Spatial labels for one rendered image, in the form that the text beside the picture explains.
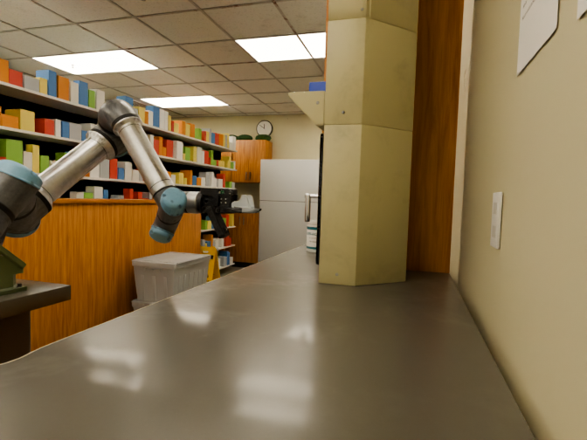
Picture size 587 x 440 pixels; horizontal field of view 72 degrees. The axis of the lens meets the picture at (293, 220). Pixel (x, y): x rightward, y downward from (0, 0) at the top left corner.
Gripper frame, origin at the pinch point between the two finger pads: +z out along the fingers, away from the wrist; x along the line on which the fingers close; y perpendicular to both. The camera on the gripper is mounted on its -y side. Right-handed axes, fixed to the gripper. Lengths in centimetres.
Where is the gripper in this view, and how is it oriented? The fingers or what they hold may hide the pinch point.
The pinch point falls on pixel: (256, 211)
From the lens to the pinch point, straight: 132.0
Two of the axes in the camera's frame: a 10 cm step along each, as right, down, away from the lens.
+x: 2.8, -0.4, 9.6
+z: 9.6, 0.5, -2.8
